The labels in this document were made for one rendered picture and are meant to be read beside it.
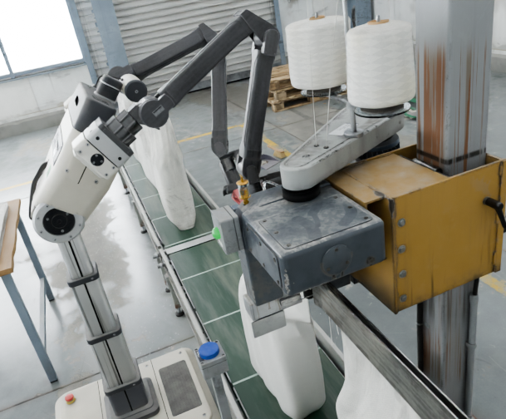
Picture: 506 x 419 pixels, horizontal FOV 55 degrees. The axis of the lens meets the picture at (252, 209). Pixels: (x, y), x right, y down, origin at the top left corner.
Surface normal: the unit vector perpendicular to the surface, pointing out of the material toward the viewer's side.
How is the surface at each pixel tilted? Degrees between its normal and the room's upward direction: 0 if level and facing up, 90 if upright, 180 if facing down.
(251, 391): 0
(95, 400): 0
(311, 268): 90
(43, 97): 91
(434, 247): 90
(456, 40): 90
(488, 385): 0
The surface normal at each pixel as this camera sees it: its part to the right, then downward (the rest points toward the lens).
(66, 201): 0.04, 0.78
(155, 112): 0.31, 0.31
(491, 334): -0.16, -0.88
